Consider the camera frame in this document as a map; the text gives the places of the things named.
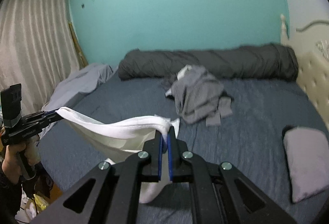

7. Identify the white long-sleeve shirt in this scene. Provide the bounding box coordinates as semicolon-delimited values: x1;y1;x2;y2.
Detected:
54;106;181;205

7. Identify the person's left hand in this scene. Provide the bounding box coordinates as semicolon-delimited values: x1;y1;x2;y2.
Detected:
2;135;40;185

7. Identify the light grey crumpled sheet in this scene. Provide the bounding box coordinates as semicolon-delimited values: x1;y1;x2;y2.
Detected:
41;63;118;137

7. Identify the blue patterned bed cover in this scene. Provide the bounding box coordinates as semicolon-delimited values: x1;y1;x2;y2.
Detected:
38;75;328;223

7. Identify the beige striped curtain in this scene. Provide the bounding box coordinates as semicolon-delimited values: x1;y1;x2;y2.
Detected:
1;0;80;115

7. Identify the light grey pillow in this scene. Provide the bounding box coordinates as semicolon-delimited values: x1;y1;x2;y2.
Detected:
282;126;328;203

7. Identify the grey knit sweater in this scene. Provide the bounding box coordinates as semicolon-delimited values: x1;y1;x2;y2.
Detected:
165;65;233;126

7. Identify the dark grey rolled duvet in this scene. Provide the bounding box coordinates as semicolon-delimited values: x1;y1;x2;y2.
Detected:
118;43;298;82

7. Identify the cream tufted headboard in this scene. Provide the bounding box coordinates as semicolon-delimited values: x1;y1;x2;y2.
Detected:
280;14;328;126

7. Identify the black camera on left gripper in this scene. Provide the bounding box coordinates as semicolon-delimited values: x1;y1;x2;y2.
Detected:
1;83;22;128

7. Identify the wooden frame by wall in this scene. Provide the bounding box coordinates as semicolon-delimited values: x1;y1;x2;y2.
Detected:
68;22;89;68

